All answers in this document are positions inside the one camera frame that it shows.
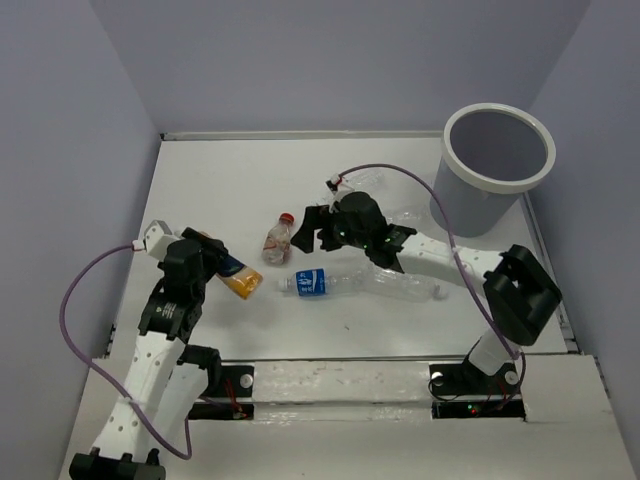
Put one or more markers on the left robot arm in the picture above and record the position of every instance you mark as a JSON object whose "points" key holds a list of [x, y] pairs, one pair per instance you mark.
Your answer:
{"points": [[167, 374]]}

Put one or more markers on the blue label clear bottle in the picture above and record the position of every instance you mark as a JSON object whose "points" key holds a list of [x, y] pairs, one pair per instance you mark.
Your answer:
{"points": [[319, 282]]}

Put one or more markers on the clear bottle far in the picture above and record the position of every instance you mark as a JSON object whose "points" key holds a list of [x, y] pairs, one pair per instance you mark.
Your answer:
{"points": [[369, 180]]}

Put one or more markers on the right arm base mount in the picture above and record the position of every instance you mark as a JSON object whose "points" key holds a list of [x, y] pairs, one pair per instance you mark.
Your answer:
{"points": [[459, 393]]}

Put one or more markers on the orange juice bottle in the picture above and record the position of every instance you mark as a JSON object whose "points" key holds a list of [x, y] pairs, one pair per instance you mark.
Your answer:
{"points": [[240, 278]]}

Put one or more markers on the small red cap bottle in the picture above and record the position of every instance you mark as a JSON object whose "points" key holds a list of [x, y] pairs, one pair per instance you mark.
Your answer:
{"points": [[277, 244]]}

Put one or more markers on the clear bottle near bin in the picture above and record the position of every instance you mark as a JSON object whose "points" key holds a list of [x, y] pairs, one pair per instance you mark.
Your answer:
{"points": [[412, 215]]}

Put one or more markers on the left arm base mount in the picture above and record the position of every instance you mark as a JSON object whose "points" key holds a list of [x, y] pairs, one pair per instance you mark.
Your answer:
{"points": [[229, 398]]}

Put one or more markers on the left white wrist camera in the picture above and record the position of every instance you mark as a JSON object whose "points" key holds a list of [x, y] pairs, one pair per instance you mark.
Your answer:
{"points": [[157, 238]]}

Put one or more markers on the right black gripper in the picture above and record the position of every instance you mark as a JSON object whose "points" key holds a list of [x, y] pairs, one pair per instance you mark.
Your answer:
{"points": [[316, 216]]}

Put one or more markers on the crushed clear bottle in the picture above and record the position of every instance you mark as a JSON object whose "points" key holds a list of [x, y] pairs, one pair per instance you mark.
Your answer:
{"points": [[406, 287]]}

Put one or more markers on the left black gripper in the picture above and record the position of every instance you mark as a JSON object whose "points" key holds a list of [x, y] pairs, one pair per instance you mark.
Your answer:
{"points": [[213, 250]]}

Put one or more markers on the grey round bin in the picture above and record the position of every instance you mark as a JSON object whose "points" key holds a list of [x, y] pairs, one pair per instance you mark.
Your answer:
{"points": [[491, 155]]}

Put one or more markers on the white foam front panel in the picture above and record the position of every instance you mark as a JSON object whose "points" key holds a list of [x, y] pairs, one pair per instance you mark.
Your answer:
{"points": [[312, 382]]}

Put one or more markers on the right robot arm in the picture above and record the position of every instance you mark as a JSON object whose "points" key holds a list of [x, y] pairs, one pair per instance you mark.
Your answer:
{"points": [[511, 287]]}

